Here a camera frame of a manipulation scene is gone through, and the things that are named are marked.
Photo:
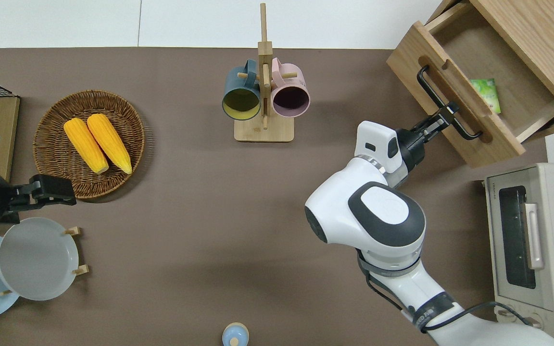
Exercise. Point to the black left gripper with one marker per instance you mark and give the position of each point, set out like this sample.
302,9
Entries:
24,197

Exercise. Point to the white toaster oven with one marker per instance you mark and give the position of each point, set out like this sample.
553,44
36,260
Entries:
503,269

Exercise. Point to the yellow corn cob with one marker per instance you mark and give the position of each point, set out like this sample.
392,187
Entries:
109,142
85,145

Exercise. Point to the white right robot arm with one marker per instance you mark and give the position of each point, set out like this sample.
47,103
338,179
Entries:
349,202

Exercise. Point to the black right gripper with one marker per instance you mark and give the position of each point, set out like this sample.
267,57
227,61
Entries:
411,146

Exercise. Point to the grey plate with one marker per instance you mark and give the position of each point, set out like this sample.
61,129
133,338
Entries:
36,259

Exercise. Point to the wooden plate rack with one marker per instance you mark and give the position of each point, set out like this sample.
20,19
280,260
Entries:
73,231

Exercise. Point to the dark blue mug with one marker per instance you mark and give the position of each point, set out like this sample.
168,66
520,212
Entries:
238,86

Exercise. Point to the pink mug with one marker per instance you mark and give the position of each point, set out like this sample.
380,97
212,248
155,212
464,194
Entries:
292,84

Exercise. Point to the round wicker basket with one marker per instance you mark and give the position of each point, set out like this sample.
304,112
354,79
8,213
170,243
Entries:
56,154

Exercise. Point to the green packet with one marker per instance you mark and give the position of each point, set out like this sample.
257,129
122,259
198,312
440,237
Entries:
487,93

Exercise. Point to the wooden mug tree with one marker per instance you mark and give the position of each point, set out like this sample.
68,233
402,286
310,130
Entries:
263,130

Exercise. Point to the wooden drawer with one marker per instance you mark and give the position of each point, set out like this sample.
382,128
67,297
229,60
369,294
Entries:
479,53

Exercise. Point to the light blue lidded jar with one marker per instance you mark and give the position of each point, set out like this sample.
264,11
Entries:
235,334

